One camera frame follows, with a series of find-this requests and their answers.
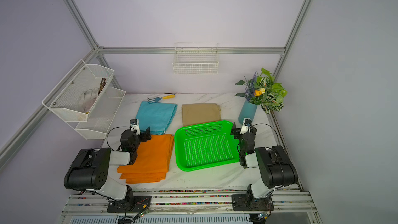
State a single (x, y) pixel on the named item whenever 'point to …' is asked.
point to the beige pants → (196, 113)
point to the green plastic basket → (203, 145)
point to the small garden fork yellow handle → (157, 99)
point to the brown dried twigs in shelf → (102, 84)
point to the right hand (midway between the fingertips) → (242, 125)
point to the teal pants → (157, 116)
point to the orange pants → (152, 163)
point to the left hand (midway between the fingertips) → (141, 128)
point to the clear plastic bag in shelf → (87, 97)
